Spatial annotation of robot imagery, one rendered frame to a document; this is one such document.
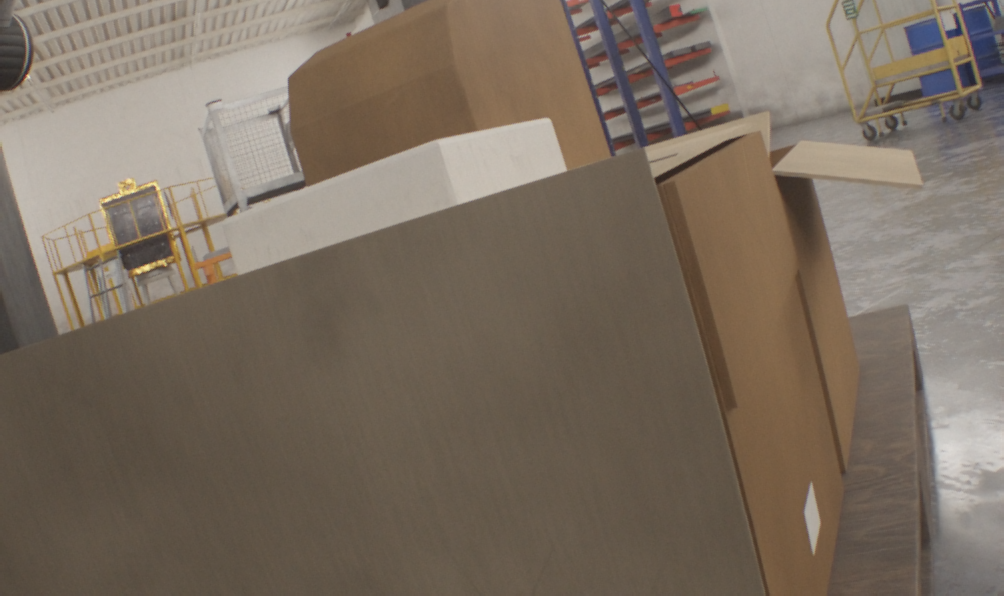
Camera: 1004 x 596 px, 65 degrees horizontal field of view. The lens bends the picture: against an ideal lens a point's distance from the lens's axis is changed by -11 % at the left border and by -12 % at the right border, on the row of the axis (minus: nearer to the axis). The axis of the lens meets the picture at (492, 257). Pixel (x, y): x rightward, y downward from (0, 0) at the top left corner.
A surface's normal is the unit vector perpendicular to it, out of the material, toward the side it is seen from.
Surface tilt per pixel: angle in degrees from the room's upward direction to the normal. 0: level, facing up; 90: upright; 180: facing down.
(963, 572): 0
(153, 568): 90
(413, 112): 90
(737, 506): 90
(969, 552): 0
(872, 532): 0
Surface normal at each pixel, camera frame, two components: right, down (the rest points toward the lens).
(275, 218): -0.42, 0.22
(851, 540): -0.30, -0.95
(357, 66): -0.51, -0.15
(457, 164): 0.85, -0.23
